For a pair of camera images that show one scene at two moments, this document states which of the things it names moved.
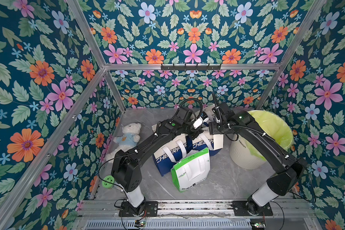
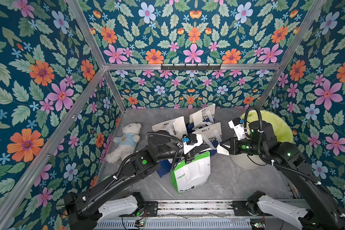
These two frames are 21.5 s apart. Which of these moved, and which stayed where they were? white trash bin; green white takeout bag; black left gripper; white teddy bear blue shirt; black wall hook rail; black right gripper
Moved: black right gripper; black left gripper
Stayed: green white takeout bag; white teddy bear blue shirt; white trash bin; black wall hook rail
